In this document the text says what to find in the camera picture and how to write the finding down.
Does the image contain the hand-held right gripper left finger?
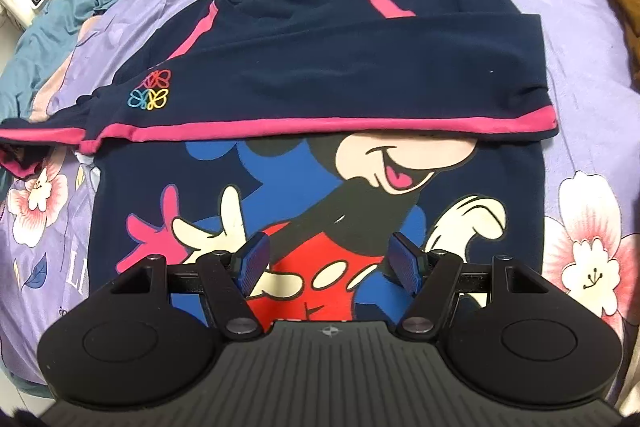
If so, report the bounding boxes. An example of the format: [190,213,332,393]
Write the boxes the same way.
[110,232,272,341]

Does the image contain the blue duvet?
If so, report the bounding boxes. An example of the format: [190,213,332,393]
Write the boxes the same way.
[0,0,281,108]

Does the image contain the purple floral blanket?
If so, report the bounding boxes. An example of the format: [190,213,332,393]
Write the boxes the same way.
[0,0,640,390]

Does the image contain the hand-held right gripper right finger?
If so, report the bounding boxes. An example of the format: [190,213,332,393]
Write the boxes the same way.
[389,232,549,341]

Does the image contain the navy cartoon print shirt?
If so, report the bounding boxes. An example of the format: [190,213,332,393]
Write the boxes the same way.
[0,0,559,325]

